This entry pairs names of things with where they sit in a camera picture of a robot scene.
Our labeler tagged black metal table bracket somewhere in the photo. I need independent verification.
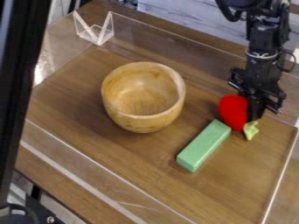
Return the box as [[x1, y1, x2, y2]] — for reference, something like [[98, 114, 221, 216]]
[[0, 184, 65, 224]]

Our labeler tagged red plush strawberry toy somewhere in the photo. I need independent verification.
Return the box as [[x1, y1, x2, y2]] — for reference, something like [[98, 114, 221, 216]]
[[219, 94, 259, 140]]

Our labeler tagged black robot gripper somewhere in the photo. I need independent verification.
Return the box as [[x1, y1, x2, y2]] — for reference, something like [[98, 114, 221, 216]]
[[228, 67, 285, 122]]

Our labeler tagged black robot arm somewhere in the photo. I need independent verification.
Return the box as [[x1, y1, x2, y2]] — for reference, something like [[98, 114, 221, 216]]
[[215, 0, 293, 122]]

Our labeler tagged clear acrylic corner bracket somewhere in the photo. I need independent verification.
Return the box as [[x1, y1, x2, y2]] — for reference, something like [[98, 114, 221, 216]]
[[72, 11, 115, 46]]

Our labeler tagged wooden bowl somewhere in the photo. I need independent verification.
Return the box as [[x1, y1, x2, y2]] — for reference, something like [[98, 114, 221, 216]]
[[100, 62, 185, 133]]

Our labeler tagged green rectangular block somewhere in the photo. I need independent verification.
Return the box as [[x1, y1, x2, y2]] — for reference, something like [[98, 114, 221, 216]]
[[176, 119, 231, 172]]

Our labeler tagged black vertical camera pole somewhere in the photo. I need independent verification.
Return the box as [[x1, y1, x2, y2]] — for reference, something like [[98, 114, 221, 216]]
[[0, 0, 52, 210]]

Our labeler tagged clear acrylic tray wall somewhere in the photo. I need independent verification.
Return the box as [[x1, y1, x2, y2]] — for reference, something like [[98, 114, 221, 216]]
[[16, 15, 297, 224]]

